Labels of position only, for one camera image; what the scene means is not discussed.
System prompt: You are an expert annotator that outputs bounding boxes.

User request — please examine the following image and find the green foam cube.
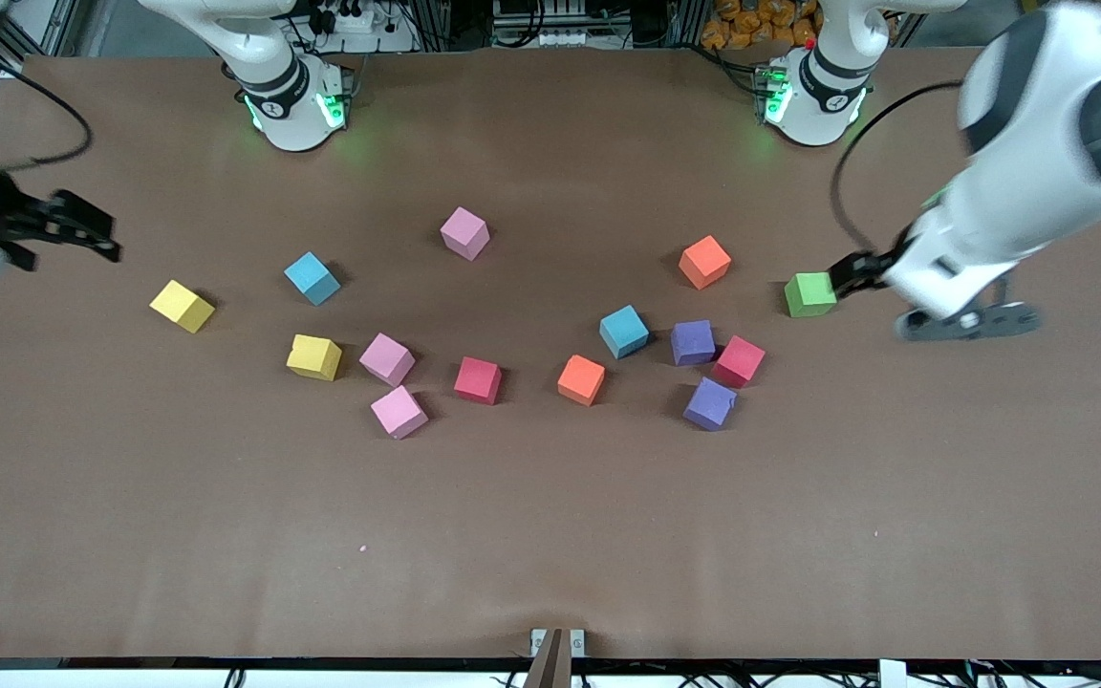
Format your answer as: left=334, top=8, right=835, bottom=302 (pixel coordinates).
left=784, top=271, right=838, bottom=319

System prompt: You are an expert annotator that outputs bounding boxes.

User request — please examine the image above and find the red foam cube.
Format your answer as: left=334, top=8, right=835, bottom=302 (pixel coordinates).
left=454, top=356, right=503, bottom=406
left=712, top=334, right=766, bottom=389

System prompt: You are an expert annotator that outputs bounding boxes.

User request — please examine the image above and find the orange foam cube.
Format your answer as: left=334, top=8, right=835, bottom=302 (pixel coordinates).
left=557, top=355, right=607, bottom=407
left=679, top=235, right=733, bottom=290

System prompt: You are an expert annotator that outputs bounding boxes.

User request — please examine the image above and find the purple foam cube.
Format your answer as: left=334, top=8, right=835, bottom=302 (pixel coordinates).
left=671, top=320, right=716, bottom=367
left=682, top=376, right=738, bottom=432

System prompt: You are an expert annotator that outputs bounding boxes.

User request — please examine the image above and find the blue foam cube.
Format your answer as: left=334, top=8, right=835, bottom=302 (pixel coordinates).
left=284, top=251, right=342, bottom=307
left=599, top=305, right=651, bottom=360

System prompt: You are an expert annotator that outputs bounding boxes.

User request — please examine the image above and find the pink foam cube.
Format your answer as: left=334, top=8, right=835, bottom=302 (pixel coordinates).
left=370, top=385, right=429, bottom=441
left=359, top=333, right=417, bottom=388
left=440, top=206, right=491, bottom=262

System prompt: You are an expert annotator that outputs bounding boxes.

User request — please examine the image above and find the yellow foam cube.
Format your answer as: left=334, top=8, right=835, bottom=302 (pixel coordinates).
left=149, top=279, right=217, bottom=334
left=286, top=333, right=343, bottom=382

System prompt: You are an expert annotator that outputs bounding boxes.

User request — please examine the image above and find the orange packed items pile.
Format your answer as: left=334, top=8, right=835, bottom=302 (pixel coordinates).
left=701, top=0, right=821, bottom=51

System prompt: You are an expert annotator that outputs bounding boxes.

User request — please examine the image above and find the white power strip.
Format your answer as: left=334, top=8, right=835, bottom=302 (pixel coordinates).
left=313, top=0, right=378, bottom=35

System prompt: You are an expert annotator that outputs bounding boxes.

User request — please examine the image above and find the white electrical device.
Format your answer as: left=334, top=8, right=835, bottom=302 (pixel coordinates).
left=491, top=0, right=592, bottom=49

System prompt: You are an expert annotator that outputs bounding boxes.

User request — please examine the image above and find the brown table cover sheet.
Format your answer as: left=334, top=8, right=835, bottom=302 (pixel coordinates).
left=0, top=46, right=1101, bottom=662

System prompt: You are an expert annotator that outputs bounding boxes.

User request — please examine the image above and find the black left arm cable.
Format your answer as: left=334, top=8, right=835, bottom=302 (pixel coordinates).
left=830, top=80, right=967, bottom=254

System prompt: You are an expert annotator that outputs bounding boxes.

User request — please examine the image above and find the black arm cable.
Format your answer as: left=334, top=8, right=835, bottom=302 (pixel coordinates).
left=0, top=38, right=93, bottom=175
left=830, top=80, right=967, bottom=254

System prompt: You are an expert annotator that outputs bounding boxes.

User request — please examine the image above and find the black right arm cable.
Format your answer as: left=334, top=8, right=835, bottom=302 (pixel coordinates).
left=0, top=38, right=93, bottom=175

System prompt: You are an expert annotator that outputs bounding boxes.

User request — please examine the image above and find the aluminium frame profile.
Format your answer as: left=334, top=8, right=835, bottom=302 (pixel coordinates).
left=0, top=0, right=97, bottom=58

